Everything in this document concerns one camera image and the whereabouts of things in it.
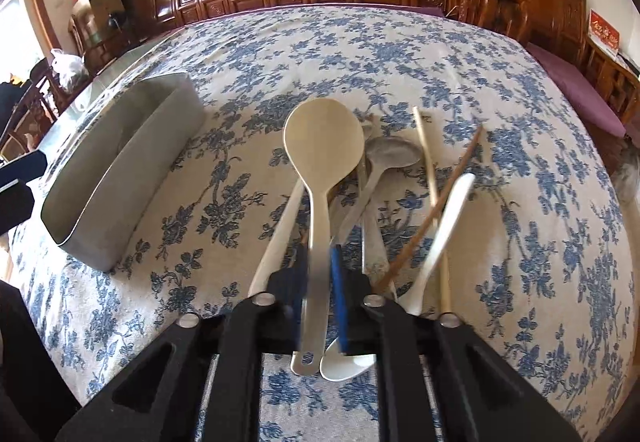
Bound cream plastic serving spoon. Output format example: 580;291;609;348
283;98;366;377

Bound wooden armchair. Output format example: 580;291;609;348
449;0;532;45

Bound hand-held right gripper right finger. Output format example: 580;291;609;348
329;244;583;442

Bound white plastic bag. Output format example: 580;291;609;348
49;48;92;89

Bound light bamboo chopstick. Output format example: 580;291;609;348
412;106;452;314

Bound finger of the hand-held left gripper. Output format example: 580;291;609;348
0;150;49;186
0;184;35;235

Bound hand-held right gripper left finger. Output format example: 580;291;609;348
55;242;311;442

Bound purple seat cushion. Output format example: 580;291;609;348
525;42;629;139

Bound metal spoon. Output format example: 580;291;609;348
334;136;424;245

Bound red box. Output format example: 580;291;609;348
586;9;621;61

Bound grey metal rectangular container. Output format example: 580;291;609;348
39;71;206;273

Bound brown wooden chopstick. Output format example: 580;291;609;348
376;126;484;289

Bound purple bed sheet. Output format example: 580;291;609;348
395;3;447;18

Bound dark wooden chair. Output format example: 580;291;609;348
0;59;69;151

